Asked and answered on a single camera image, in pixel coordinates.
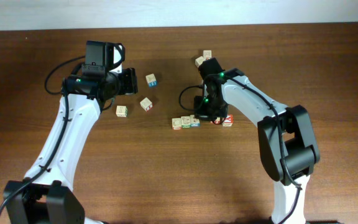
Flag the block with I green side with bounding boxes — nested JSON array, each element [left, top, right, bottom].
[[116, 105, 128, 117]]

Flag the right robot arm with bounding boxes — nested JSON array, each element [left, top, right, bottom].
[[194, 58, 320, 223]]

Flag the block with red X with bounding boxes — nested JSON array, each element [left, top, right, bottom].
[[222, 114, 233, 127]]

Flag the block with C red side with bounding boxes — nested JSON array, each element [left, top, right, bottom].
[[172, 118, 182, 130]]

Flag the block red side far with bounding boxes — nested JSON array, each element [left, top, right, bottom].
[[195, 56, 205, 68]]

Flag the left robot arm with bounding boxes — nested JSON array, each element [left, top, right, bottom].
[[0, 40, 138, 223]]

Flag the block with blue side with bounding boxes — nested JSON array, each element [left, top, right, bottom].
[[145, 73, 157, 87]]

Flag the block with N red side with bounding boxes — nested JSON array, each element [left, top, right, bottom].
[[140, 97, 153, 111]]

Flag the block with car picture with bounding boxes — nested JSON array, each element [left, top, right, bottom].
[[190, 114, 201, 127]]

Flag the farthest block red side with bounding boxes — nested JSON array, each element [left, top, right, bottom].
[[203, 50, 212, 60]]

